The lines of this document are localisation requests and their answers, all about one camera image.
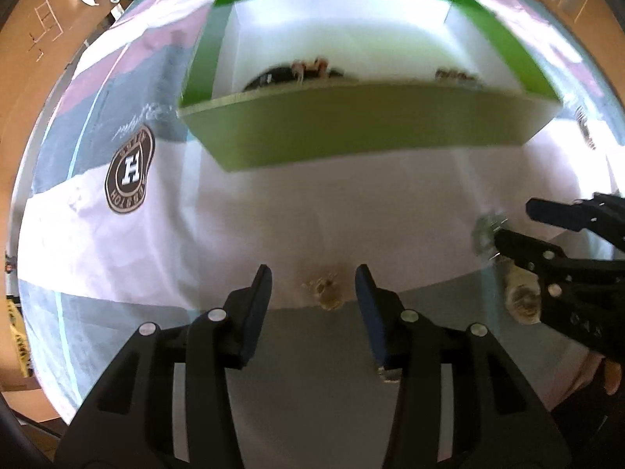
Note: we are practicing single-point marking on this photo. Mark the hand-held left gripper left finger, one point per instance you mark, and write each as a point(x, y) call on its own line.
point(256, 312)

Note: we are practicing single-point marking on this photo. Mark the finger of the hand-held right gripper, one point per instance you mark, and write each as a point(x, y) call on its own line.
point(522, 244)
point(549, 211)

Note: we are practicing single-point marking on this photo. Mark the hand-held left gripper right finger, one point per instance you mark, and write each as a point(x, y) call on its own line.
point(371, 312)

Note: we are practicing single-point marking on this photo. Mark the silver flower ornament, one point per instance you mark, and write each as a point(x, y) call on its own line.
point(484, 234)

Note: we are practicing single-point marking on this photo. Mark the small gold ornament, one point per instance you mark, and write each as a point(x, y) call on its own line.
point(324, 293)

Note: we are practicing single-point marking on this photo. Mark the small jewellery cluster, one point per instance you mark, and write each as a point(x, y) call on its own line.
point(456, 75)

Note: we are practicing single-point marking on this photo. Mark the green cardboard box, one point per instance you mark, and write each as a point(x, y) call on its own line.
point(366, 122)

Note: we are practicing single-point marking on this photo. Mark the beige jewelry piece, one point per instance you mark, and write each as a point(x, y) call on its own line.
point(522, 300)

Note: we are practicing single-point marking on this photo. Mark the person's right hand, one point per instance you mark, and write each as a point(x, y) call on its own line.
point(611, 376)

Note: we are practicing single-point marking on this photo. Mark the wooden bed frame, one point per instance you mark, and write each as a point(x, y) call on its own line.
point(44, 24)

